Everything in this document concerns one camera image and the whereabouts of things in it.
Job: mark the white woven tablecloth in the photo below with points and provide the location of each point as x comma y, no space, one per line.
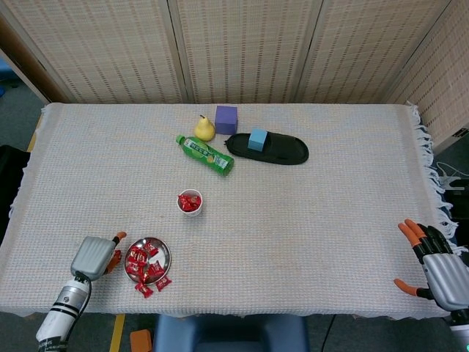
293,238

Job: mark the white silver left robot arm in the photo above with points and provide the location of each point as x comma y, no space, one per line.
62,308

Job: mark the black equipment stand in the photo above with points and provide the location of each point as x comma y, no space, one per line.
458,199

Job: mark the white paper cup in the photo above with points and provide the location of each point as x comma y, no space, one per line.
192,213

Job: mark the purple foam cube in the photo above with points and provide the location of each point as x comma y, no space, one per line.
226,119

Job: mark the woven bamboo screen panel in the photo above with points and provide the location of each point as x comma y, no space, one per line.
447,73
242,55
25,60
366,55
110,55

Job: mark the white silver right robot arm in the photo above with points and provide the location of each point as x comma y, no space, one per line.
461,330

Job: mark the round silver metal plate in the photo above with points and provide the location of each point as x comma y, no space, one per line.
163,253

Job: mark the green plastic drink bottle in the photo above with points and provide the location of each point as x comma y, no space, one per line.
205,152

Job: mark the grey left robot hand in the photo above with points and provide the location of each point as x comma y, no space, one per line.
91,258

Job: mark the blue object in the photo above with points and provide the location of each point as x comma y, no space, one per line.
4,73

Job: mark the light blue foam cube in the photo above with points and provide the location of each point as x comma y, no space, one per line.
256,141

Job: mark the black slipper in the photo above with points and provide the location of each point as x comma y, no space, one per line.
286,150

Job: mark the yellow pear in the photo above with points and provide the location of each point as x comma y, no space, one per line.
204,130

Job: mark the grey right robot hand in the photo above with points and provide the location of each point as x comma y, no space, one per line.
448,282

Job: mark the orange foam block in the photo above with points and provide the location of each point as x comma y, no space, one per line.
141,341

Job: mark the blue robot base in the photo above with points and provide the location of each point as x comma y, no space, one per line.
231,333

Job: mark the yellow floor tape strip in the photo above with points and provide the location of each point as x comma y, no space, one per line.
116,337
33,141

